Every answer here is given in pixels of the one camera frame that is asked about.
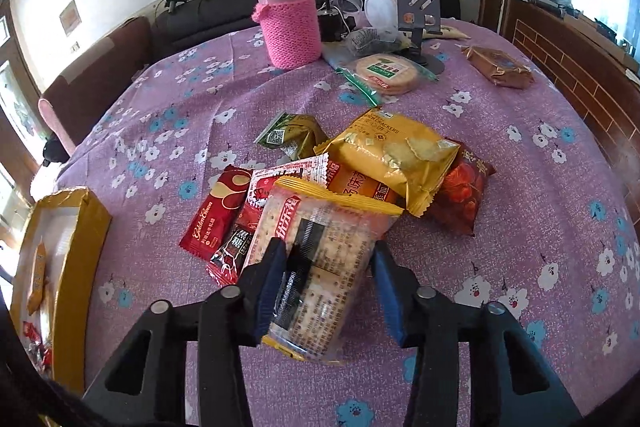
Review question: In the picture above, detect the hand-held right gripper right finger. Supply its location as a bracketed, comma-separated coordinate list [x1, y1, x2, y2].
[370, 239, 583, 427]

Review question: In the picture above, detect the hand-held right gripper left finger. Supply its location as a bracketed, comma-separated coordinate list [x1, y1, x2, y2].
[82, 237, 288, 427]

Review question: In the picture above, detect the clear cracker packet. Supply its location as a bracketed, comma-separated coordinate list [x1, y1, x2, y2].
[252, 177, 405, 365]

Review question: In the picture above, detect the yellow cardboard box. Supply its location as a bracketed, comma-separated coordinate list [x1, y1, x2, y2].
[10, 187, 113, 395]

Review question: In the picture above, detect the orange biscuit packet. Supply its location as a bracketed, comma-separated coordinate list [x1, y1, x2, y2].
[26, 241, 49, 315]

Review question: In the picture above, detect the red cartoon candy packet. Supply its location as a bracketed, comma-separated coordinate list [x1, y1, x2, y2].
[22, 321, 43, 348]

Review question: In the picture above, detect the dark brown candy packet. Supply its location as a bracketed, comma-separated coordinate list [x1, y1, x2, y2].
[207, 227, 256, 288]

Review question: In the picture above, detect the red gold wafer packet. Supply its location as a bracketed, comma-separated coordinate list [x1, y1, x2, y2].
[180, 164, 251, 263]

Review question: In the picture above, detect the red white snack packet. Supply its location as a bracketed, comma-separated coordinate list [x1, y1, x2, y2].
[235, 154, 331, 233]

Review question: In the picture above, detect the orange red snack packet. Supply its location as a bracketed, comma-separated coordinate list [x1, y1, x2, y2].
[327, 162, 401, 208]

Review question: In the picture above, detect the red date snack packet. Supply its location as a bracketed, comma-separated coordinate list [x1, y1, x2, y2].
[427, 138, 497, 236]

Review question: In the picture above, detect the yellow chips packet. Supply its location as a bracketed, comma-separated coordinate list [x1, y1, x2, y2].
[327, 107, 461, 218]

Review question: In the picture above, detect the green gold snack packet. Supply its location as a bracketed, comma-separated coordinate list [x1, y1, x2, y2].
[255, 113, 328, 160]

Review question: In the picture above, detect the purple floral tablecloth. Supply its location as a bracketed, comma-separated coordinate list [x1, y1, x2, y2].
[47, 19, 640, 427]

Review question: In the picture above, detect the round rice cracker packet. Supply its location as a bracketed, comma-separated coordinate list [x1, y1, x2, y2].
[336, 53, 438, 106]

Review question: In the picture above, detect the brown snack packet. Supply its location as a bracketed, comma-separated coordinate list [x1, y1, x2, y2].
[461, 45, 535, 88]

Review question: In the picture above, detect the dark plastic bag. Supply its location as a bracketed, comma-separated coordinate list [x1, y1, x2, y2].
[347, 27, 401, 58]

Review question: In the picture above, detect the pink thermos with knitted sleeve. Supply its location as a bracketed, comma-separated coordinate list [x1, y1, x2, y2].
[251, 0, 322, 70]

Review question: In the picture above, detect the beige sachet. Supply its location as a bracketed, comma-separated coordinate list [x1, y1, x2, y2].
[422, 26, 471, 40]

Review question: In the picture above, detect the black sofa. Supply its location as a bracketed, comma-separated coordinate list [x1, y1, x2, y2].
[152, 0, 461, 58]

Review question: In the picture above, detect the white cup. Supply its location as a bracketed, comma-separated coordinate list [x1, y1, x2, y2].
[364, 0, 401, 30]

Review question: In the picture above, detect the clear plastic cup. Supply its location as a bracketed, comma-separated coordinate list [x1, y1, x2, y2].
[331, 0, 364, 25]

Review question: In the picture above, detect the glass door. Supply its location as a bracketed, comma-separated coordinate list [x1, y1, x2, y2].
[0, 14, 51, 288]

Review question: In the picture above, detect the black charger with cable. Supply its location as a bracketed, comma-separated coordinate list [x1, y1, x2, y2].
[317, 0, 351, 42]

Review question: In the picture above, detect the small wall notice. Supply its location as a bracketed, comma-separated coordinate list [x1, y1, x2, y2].
[59, 1, 82, 35]

